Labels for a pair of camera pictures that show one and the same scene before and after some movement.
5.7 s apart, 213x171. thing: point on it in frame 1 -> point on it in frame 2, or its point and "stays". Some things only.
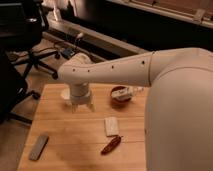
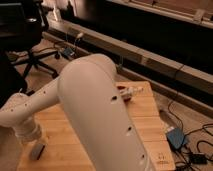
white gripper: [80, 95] -> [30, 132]
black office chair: [22, 24] stays
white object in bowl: [128, 92] stays
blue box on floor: [68, 53] stays
